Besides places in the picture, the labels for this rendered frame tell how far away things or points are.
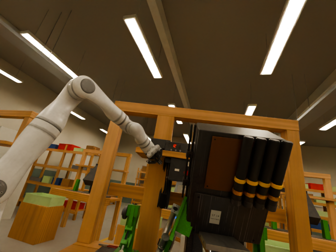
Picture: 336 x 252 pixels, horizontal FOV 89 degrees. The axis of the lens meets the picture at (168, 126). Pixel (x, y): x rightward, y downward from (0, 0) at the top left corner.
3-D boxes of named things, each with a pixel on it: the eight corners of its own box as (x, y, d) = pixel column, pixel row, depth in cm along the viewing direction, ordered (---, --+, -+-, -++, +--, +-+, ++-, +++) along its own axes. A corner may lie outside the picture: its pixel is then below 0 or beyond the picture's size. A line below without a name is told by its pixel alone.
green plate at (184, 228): (185, 250, 77) (201, 203, 83) (168, 241, 78) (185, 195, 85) (184, 242, 88) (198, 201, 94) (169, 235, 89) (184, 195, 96)
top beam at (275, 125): (299, 131, 131) (298, 120, 134) (112, 109, 145) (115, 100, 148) (292, 134, 140) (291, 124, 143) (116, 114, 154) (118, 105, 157)
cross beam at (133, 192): (286, 223, 118) (285, 209, 121) (107, 194, 131) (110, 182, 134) (282, 222, 123) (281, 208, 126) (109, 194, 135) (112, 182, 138)
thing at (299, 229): (317, 289, 99) (298, 131, 131) (76, 241, 113) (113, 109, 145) (306, 281, 107) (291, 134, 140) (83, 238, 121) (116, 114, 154)
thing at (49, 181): (72, 220, 496) (95, 145, 572) (12, 205, 566) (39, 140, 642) (85, 218, 545) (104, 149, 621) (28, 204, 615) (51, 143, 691)
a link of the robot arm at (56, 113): (72, 76, 73) (27, 121, 60) (83, 70, 68) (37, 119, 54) (89, 91, 79) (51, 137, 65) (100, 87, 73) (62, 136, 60)
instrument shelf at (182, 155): (269, 170, 111) (268, 164, 112) (135, 151, 120) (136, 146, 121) (253, 173, 134) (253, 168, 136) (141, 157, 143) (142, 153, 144)
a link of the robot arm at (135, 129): (154, 140, 95) (144, 136, 101) (139, 120, 86) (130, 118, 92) (146, 149, 92) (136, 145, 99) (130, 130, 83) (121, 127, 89)
